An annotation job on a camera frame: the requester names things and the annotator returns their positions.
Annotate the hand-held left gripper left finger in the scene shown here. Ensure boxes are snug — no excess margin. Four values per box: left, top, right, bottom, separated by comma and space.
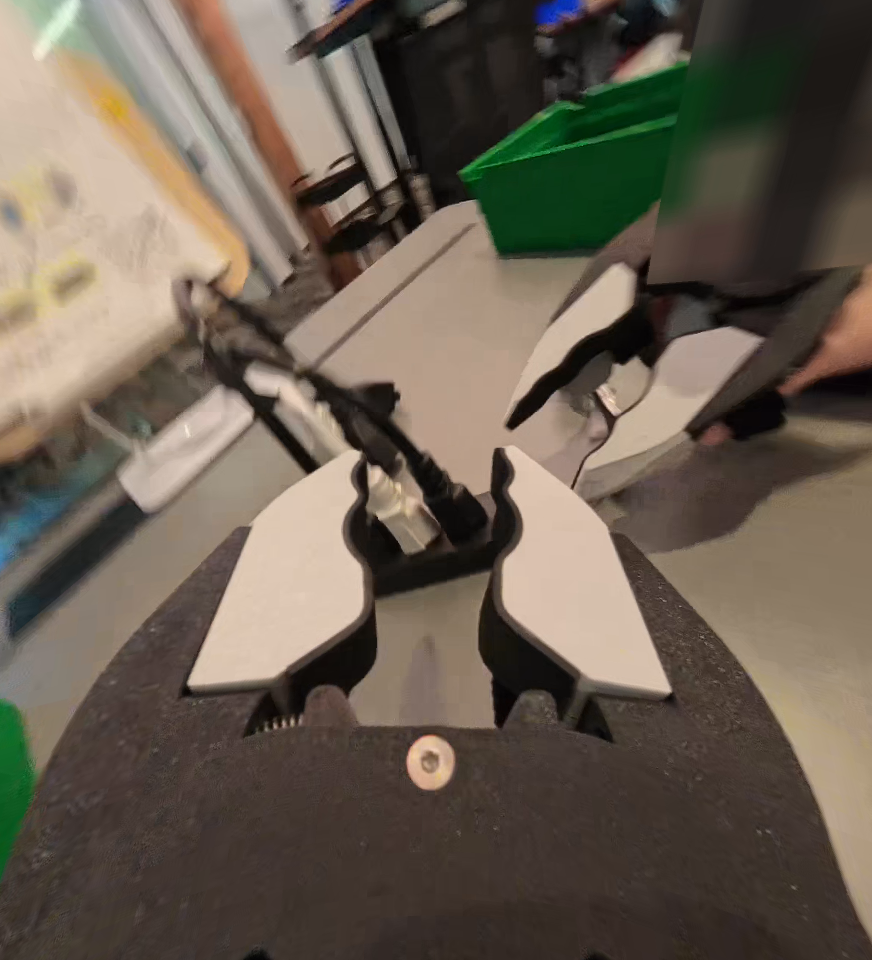
185, 448, 378, 712

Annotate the white plastic device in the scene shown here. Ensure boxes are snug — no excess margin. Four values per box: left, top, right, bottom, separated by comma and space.
117, 386, 257, 517

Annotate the grey metal rack post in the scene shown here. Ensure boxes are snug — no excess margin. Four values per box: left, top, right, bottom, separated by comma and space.
136, 0, 313, 282

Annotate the printed paper board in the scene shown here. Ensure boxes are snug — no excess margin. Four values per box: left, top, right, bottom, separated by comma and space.
0, 45, 253, 470

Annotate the white pole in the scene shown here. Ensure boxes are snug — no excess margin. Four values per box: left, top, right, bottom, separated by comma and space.
308, 33, 416, 219

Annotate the black rod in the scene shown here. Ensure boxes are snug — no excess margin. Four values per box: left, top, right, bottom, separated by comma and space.
214, 352, 324, 475

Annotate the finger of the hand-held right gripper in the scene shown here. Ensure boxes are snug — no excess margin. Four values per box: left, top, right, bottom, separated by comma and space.
504, 262, 654, 434
573, 267, 866, 502

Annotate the brown post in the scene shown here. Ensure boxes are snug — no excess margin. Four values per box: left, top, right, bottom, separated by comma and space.
177, 0, 339, 290

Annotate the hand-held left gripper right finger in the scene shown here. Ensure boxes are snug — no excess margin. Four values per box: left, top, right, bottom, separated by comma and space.
477, 444, 674, 730

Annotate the black power plug with cable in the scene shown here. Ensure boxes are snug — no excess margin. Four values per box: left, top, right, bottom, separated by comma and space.
173, 277, 495, 547

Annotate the person's right hand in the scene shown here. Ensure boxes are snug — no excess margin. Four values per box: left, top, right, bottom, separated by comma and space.
697, 261, 872, 449

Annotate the black cabinet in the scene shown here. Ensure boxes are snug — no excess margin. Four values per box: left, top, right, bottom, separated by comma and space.
372, 0, 553, 215

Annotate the white power plug with cable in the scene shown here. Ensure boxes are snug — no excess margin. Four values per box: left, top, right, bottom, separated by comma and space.
244, 363, 446, 558

